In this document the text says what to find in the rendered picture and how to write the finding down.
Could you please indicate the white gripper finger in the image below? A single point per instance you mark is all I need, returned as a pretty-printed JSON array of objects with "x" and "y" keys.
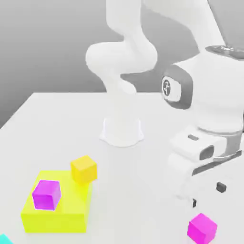
[
  {"x": 194, "y": 203},
  {"x": 221, "y": 187}
]

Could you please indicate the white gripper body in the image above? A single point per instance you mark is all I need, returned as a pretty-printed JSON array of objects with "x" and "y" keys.
[{"x": 181, "y": 171}]

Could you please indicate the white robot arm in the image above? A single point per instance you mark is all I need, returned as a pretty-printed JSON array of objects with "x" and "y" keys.
[{"x": 122, "y": 57}]

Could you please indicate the small magenta cube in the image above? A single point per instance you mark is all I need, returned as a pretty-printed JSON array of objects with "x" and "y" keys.
[{"x": 202, "y": 228}]

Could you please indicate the small orange cube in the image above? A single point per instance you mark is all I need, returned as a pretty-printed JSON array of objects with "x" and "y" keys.
[{"x": 83, "y": 171}]

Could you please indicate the small purple cube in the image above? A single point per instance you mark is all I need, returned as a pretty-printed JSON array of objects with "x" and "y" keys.
[{"x": 46, "y": 196}]

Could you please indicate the small cyan cube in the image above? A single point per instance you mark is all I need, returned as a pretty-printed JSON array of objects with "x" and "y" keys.
[{"x": 4, "y": 240}]

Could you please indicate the large yellow box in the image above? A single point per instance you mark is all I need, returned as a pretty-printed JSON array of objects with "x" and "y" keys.
[{"x": 53, "y": 221}]

